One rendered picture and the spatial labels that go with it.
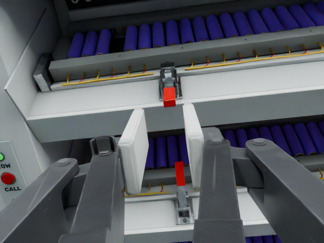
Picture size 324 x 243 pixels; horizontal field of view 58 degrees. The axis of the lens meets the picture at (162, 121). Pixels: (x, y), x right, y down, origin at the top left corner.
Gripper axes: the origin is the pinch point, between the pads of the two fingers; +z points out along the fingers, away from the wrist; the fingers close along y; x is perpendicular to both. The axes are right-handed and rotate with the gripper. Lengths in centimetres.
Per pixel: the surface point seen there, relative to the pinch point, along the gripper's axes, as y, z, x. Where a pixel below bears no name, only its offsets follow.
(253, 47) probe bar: 11.5, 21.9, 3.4
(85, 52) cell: -10.9, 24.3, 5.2
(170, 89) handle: 0.5, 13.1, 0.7
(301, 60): 17.0, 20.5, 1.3
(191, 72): 3.3, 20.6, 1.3
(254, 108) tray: 10.3, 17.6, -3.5
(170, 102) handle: 0.4, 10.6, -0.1
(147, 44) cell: -2.2, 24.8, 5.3
